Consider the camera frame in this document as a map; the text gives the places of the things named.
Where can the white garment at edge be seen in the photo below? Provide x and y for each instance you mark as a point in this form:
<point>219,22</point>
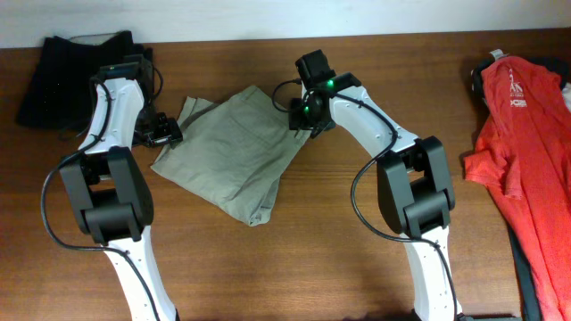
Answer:
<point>566,93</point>

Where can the folded black garment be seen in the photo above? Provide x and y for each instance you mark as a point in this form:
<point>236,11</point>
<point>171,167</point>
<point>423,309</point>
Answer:
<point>58,96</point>

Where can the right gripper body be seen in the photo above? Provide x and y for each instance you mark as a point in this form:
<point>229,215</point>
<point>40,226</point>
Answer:
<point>302,113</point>

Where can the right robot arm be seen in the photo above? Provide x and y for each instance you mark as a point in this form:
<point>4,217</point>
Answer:
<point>414,189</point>

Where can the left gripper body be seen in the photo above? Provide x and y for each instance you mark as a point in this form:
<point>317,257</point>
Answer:
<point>153,127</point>

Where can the dark garment under pile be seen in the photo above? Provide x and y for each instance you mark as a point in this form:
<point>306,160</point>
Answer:
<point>522,276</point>

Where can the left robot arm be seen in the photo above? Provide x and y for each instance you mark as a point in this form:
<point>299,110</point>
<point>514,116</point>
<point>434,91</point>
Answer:
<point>110,199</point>

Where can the khaki shorts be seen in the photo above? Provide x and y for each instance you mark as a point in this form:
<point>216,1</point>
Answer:
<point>233,154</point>

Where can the red printed t-shirt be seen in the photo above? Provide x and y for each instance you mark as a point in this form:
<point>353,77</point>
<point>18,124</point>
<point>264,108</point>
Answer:
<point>531,147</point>

